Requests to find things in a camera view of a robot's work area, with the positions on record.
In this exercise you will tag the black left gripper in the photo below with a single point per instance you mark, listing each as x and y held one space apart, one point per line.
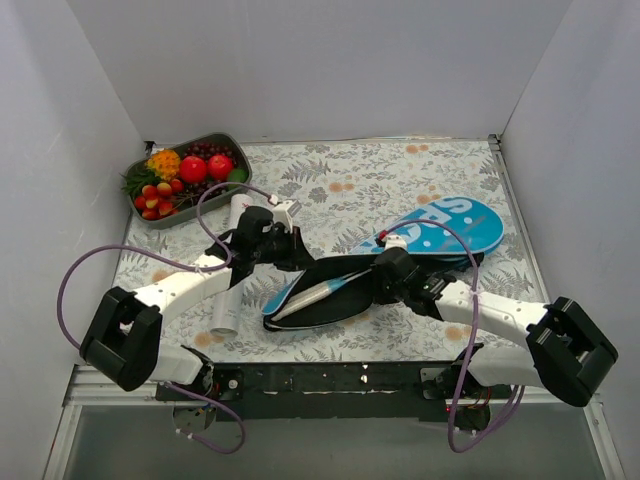
289 245

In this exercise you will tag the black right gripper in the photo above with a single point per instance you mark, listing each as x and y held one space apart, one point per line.
382 276

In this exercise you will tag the blue racket bag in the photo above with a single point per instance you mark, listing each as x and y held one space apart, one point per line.
447 236

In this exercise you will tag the blue racket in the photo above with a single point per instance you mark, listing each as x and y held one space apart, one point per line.
316 293

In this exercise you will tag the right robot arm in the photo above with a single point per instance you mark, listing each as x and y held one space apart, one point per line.
555 346

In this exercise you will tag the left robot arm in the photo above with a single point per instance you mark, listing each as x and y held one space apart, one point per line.
124 338

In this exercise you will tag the green lime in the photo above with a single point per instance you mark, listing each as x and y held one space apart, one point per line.
237 176

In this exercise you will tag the red apple right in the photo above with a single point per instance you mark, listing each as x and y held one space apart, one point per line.
219 167

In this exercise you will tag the red apple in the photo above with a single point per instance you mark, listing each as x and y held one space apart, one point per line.
219 167
193 170

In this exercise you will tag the red apple left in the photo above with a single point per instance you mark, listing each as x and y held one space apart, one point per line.
193 170

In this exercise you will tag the dark grape bunch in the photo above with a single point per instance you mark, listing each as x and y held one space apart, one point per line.
205 150

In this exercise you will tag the grey fruit tray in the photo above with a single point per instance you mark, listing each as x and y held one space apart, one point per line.
137 175

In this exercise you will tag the small red yellow fruits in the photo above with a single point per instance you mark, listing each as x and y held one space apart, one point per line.
155 202

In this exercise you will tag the orange flower fruit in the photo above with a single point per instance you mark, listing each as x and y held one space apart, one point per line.
164 164

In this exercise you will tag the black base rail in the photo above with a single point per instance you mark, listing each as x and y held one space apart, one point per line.
345 390

